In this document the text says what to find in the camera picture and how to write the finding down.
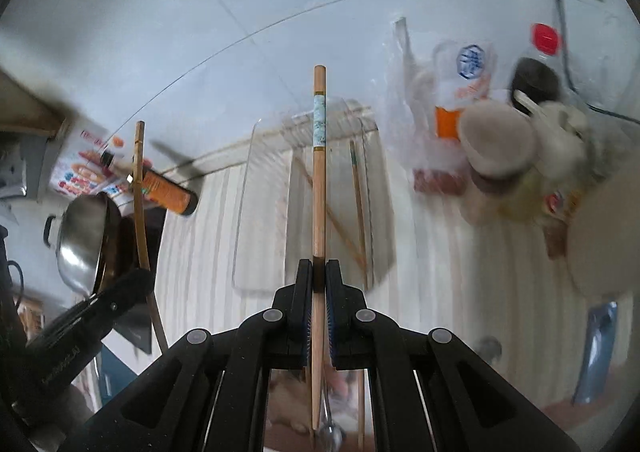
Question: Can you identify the orange sauce bottle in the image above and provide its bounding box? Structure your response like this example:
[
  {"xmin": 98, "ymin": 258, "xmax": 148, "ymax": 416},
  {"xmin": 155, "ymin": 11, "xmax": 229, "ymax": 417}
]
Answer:
[{"xmin": 99, "ymin": 150, "xmax": 199, "ymax": 218}]

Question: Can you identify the blue packet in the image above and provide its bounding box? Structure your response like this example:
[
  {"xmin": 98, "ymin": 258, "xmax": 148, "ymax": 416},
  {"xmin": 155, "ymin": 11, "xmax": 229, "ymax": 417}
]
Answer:
[{"xmin": 571, "ymin": 301, "xmax": 620, "ymax": 407}]

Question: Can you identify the wooden chopstick with patterned band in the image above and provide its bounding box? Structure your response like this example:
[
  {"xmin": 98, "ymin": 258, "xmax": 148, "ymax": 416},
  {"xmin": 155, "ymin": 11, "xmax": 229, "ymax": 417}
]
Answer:
[{"xmin": 308, "ymin": 65, "xmax": 328, "ymax": 439}]

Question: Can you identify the bamboo chopstick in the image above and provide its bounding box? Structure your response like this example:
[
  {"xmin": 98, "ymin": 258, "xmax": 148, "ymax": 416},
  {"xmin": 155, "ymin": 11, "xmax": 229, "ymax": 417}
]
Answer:
[{"xmin": 132, "ymin": 121, "xmax": 170, "ymax": 352}]

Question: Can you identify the wooden board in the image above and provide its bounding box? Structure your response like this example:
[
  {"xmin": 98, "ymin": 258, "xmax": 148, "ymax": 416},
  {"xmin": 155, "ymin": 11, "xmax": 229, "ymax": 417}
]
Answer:
[{"xmin": 0, "ymin": 70, "xmax": 72, "ymax": 139}]

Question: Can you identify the plain wooden chopstick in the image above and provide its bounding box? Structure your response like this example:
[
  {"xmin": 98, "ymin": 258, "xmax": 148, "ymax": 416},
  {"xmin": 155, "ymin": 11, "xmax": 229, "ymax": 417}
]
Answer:
[{"xmin": 292, "ymin": 155, "xmax": 370, "ymax": 273}]

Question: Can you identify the clear printed plastic bag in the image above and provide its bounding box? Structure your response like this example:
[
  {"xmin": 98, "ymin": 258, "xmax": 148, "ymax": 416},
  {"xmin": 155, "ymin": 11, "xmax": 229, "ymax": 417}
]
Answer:
[{"xmin": 387, "ymin": 16, "xmax": 506, "ymax": 195}]

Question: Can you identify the clear plastic tray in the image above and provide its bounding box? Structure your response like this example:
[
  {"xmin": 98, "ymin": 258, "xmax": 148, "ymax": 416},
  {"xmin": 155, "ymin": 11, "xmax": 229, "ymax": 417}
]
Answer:
[{"xmin": 232, "ymin": 98, "xmax": 397, "ymax": 295}]

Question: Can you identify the beige bowl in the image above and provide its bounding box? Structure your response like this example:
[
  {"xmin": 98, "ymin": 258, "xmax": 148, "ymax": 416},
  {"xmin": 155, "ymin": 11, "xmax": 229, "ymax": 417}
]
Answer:
[{"xmin": 459, "ymin": 100, "xmax": 537, "ymax": 180}]

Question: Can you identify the grey box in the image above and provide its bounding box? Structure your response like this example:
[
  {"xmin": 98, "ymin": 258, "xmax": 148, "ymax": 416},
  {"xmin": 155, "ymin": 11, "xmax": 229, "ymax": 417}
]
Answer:
[{"xmin": 0, "ymin": 131, "xmax": 48, "ymax": 203}]

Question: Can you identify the black induction cooker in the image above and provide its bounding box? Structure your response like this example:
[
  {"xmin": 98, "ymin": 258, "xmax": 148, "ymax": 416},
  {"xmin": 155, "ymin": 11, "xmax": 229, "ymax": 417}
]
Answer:
[{"xmin": 98, "ymin": 204, "xmax": 168, "ymax": 354}]

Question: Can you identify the printed paper packet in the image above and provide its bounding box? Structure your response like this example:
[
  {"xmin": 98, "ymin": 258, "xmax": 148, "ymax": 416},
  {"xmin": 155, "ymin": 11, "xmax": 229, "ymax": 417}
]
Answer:
[{"xmin": 49, "ymin": 123, "xmax": 138, "ymax": 205}]

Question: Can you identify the dark bowl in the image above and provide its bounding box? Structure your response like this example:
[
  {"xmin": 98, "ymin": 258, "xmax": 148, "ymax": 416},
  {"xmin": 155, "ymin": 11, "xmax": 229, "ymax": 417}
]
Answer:
[{"xmin": 509, "ymin": 56, "xmax": 562, "ymax": 105}]

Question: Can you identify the bottle with red cap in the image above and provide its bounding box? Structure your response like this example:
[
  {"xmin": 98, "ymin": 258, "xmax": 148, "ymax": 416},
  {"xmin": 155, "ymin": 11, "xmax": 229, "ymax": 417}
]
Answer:
[{"xmin": 527, "ymin": 23, "xmax": 563, "ymax": 60}]

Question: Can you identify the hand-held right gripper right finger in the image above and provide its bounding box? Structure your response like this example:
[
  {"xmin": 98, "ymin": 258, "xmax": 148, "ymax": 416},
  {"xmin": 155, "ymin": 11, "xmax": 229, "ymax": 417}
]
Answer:
[{"xmin": 326, "ymin": 259, "xmax": 582, "ymax": 452}]

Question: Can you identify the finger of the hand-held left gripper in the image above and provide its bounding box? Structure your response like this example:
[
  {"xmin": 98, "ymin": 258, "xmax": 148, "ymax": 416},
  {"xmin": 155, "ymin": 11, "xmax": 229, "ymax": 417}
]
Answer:
[{"xmin": 26, "ymin": 268, "xmax": 156, "ymax": 349}]

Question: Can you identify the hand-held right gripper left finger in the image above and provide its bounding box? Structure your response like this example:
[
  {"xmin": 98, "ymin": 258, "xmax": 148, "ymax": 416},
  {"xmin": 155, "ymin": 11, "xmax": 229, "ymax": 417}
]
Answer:
[{"xmin": 65, "ymin": 259, "xmax": 314, "ymax": 452}]

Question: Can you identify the white ceramic cup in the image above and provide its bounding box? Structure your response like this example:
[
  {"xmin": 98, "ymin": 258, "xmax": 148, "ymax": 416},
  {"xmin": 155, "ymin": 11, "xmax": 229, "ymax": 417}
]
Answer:
[{"xmin": 514, "ymin": 90, "xmax": 590, "ymax": 175}]

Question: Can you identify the wok with steel lid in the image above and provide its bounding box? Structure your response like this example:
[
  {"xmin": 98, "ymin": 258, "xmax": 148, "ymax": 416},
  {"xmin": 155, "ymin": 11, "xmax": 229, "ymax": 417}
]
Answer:
[{"xmin": 43, "ymin": 192, "xmax": 142, "ymax": 299}]

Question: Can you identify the metal spoon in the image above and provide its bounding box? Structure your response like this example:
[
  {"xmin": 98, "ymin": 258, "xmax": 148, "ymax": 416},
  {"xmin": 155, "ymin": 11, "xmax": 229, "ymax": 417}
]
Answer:
[{"xmin": 319, "ymin": 372, "xmax": 345, "ymax": 452}]

